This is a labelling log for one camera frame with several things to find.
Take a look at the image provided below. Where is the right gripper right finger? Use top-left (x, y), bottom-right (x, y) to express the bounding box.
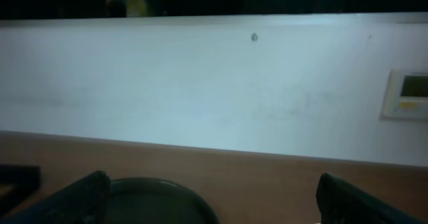
top-left (316, 173), bottom-right (423, 224)

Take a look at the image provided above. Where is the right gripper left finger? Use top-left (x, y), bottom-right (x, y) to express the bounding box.
top-left (1, 171), bottom-right (110, 224)

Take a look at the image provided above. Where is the round black tray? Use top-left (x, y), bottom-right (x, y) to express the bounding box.
top-left (104, 177), bottom-right (220, 224)

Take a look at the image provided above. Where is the black rectangular tray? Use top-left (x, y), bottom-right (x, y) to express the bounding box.
top-left (1, 164), bottom-right (41, 216)

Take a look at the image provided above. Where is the wall thermostat panel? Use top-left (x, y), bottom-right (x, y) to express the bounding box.
top-left (381, 70), bottom-right (427, 121)

